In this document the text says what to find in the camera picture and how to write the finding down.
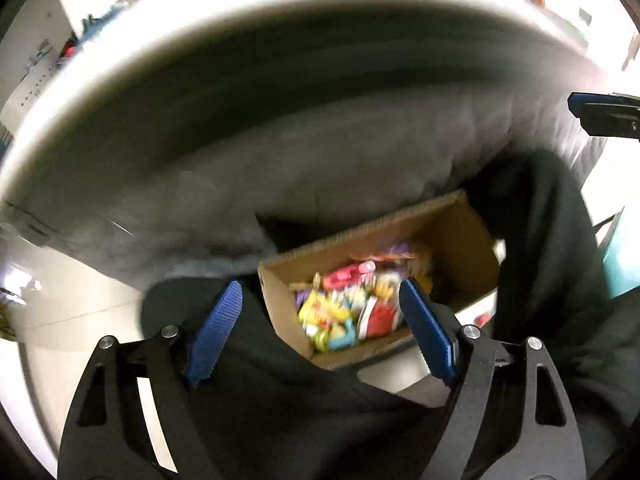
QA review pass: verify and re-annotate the pink toy gun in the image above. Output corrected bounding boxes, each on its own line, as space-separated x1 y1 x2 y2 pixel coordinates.
322 260 376 290

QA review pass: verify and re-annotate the cardboard box of toys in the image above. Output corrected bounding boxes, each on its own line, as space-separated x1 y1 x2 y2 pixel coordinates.
258 192 499 370

